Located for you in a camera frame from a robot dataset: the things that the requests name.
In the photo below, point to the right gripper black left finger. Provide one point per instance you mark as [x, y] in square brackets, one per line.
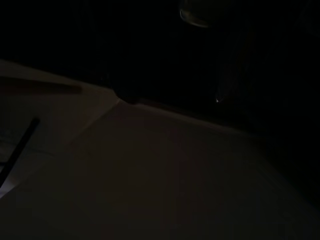
[122, 75]

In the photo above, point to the black metal bar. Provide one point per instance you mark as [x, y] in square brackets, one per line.
[20, 150]

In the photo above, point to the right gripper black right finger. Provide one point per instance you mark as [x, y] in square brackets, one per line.
[232, 75]

